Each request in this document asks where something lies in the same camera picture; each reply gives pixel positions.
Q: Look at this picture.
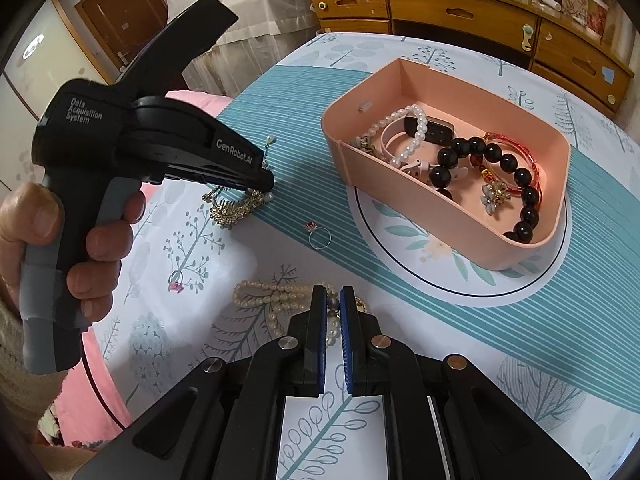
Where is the person's left forearm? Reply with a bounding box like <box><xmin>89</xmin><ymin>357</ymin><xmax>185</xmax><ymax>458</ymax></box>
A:
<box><xmin>0</xmin><ymin>285</ymin><xmax>68</xmax><ymax>461</ymax></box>

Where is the flower brooch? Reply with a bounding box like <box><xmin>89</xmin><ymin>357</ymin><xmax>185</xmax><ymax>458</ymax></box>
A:
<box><xmin>480</xmin><ymin>180</ymin><xmax>513</xmax><ymax>217</ymax></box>

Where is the silver ring with red stone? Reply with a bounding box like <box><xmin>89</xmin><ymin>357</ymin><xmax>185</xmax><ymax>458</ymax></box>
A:
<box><xmin>305</xmin><ymin>221</ymin><xmax>332</xmax><ymax>251</ymax></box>

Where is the wooden desk with drawers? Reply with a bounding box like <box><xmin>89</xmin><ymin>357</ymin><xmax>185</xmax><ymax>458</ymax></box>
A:
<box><xmin>306</xmin><ymin>0</ymin><xmax>636</xmax><ymax>121</ymax></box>

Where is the black cable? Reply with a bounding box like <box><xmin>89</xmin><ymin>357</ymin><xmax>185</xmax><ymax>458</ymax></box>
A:
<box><xmin>77</xmin><ymin>340</ymin><xmax>127</xmax><ymax>431</ymax></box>

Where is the person's left hand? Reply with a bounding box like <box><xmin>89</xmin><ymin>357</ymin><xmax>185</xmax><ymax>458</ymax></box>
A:
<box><xmin>0</xmin><ymin>180</ymin><xmax>147</xmax><ymax>331</ymax></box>

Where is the gold pearl hair comb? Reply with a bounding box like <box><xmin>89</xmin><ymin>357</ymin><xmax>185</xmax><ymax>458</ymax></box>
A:
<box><xmin>202</xmin><ymin>135</ymin><xmax>278</xmax><ymax>231</ymax></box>

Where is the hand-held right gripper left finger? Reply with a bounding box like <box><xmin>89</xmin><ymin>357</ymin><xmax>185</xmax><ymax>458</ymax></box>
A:
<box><xmin>100</xmin><ymin>285</ymin><xmax>329</xmax><ymax>480</ymax></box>

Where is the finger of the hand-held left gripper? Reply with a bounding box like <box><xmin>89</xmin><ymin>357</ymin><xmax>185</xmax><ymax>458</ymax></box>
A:
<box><xmin>164</xmin><ymin>166</ymin><xmax>275</xmax><ymax>194</ymax></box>

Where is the pink smart band watch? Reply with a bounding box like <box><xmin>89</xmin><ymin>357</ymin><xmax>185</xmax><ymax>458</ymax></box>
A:
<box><xmin>380</xmin><ymin>110</ymin><xmax>458</xmax><ymax>186</ymax></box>

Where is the white lace furniture cover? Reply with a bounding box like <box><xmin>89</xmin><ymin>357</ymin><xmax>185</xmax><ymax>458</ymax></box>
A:
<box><xmin>165</xmin><ymin>0</ymin><xmax>321</xmax><ymax>96</ymax></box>

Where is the pearl bracelet with charm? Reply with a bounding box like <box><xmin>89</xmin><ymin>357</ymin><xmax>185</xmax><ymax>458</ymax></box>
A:
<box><xmin>357</xmin><ymin>104</ymin><xmax>431</xmax><ymax>170</ymax></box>

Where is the pink plastic storage box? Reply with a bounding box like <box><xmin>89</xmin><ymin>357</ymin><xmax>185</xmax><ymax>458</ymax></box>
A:
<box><xmin>320</xmin><ymin>57</ymin><xmax>573</xmax><ymax>271</ymax></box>

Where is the long pearl necklace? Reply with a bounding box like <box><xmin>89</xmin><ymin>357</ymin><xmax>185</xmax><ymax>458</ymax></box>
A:
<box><xmin>232</xmin><ymin>280</ymin><xmax>371</xmax><ymax>348</ymax></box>

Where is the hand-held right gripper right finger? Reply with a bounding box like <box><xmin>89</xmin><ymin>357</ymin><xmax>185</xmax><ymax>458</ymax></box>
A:
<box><xmin>340</xmin><ymin>286</ymin><xmax>586</xmax><ymax>480</ymax></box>

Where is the red printed cup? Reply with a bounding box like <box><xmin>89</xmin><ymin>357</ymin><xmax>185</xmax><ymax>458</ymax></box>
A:
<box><xmin>585</xmin><ymin>0</ymin><xmax>611</xmax><ymax>43</ymax></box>

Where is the black bead bracelet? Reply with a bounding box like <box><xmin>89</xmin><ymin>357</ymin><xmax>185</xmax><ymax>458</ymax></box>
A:
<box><xmin>429</xmin><ymin>137</ymin><xmax>542</xmax><ymax>246</ymax></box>

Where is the red string bracelet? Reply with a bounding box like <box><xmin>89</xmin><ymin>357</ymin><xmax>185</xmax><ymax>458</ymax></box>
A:
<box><xmin>470</xmin><ymin>131</ymin><xmax>543</xmax><ymax>206</ymax></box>

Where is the brown wooden door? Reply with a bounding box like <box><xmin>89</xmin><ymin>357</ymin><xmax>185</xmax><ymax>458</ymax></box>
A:
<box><xmin>75</xmin><ymin>0</ymin><xmax>168</xmax><ymax>86</ymax></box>

